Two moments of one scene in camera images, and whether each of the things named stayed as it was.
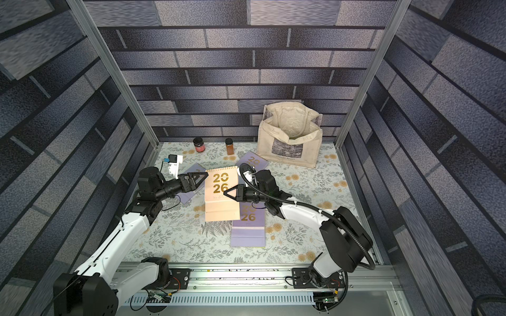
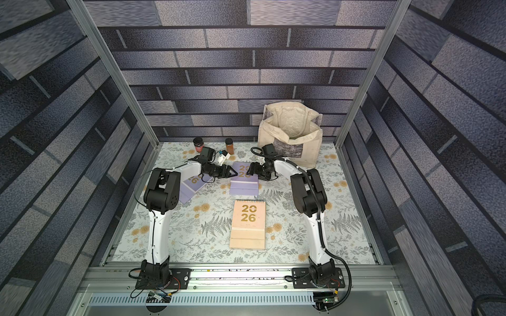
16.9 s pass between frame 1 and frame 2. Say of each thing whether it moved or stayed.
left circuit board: stayed
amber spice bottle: stayed
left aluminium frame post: stayed
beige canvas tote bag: stayed
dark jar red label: stayed
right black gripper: moved
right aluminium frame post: stayed
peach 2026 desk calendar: moved
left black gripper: moved
